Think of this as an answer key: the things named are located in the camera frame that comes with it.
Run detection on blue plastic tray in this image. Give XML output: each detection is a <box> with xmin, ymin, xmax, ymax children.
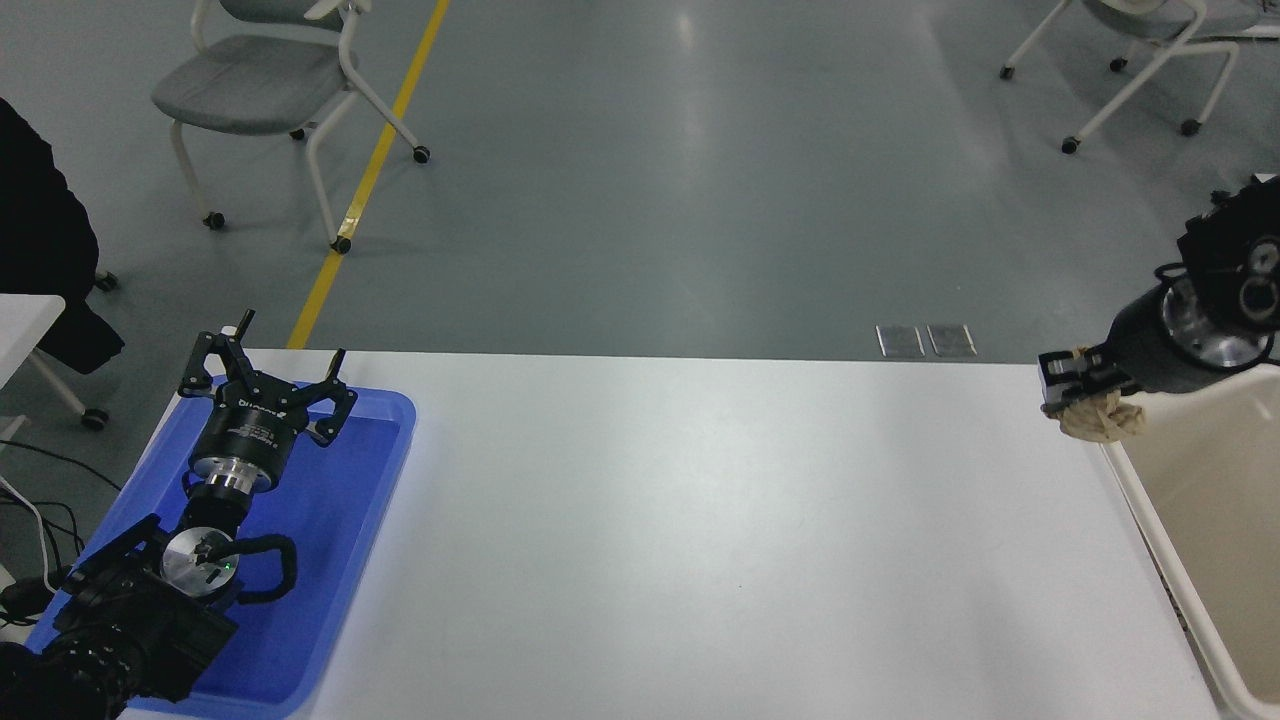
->
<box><xmin>22</xmin><ymin>377</ymin><xmax>417</xmax><ymax>719</ymax></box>

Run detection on white cable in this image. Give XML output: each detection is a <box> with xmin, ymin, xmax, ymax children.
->
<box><xmin>0</xmin><ymin>475</ymin><xmax>63</xmax><ymax>593</ymax></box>

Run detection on tan paper ball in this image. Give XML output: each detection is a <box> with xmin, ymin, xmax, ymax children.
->
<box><xmin>1062</xmin><ymin>388</ymin><xmax>1147</xmax><ymax>444</ymax></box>

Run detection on large pale bin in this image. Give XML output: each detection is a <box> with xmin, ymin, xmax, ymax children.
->
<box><xmin>1100</xmin><ymin>362</ymin><xmax>1280</xmax><ymax>720</ymax></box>

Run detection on person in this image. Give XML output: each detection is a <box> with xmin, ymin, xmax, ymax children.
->
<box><xmin>0</xmin><ymin>98</ymin><xmax>126</xmax><ymax>376</ymax></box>

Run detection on grey chair with white frame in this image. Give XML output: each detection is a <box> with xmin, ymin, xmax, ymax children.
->
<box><xmin>151</xmin><ymin>0</ymin><xmax>432</xmax><ymax>254</ymax></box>
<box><xmin>998</xmin><ymin>0</ymin><xmax>1246</xmax><ymax>154</ymax></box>

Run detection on black cable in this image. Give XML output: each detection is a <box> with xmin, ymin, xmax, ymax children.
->
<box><xmin>0</xmin><ymin>440</ymin><xmax>123</xmax><ymax>561</ymax></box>

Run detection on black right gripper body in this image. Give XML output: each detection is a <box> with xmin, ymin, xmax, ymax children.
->
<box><xmin>1105</xmin><ymin>282</ymin><xmax>1273</xmax><ymax>397</ymax></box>

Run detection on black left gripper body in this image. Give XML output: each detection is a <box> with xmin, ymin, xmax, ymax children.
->
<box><xmin>194</xmin><ymin>382</ymin><xmax>313</xmax><ymax>468</ymax></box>

